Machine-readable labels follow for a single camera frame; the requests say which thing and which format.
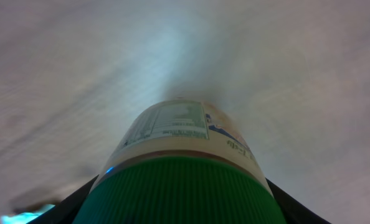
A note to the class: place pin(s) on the teal tissue packet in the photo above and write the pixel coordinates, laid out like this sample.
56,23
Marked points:
26,216

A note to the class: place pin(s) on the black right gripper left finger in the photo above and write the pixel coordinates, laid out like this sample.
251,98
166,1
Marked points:
66,211

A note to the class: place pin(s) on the green lid jar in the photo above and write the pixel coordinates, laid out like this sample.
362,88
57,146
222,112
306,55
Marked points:
181,161

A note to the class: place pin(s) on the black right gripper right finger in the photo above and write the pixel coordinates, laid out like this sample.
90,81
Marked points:
293,210

